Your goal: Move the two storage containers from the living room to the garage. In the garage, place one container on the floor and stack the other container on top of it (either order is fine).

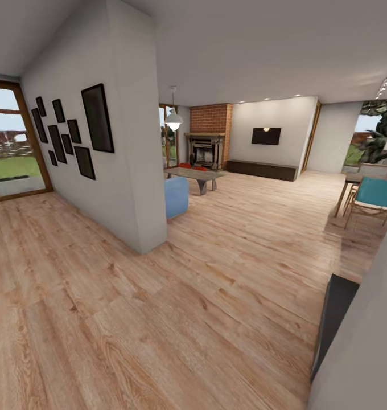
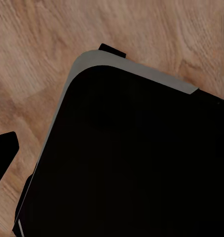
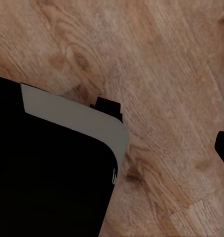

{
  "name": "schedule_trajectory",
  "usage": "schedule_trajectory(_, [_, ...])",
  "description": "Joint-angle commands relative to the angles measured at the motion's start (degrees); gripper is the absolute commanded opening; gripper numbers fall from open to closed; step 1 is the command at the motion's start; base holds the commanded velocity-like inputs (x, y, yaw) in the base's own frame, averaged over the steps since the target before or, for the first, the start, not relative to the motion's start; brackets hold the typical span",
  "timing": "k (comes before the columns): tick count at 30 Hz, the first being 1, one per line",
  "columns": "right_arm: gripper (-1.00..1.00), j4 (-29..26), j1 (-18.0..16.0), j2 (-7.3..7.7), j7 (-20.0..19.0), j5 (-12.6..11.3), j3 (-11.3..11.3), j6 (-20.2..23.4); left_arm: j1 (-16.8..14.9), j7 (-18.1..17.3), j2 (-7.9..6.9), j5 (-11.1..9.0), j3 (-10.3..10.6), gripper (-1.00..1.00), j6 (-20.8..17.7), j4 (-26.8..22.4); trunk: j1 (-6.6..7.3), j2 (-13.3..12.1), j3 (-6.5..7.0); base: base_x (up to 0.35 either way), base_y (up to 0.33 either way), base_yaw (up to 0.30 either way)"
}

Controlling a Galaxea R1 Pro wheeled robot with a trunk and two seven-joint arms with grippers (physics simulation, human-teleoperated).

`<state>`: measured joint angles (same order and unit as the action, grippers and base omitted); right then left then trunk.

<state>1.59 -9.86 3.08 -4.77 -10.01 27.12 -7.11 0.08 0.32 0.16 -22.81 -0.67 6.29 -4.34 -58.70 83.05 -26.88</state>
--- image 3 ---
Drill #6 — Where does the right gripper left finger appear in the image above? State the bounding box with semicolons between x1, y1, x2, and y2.
0;131;19;180

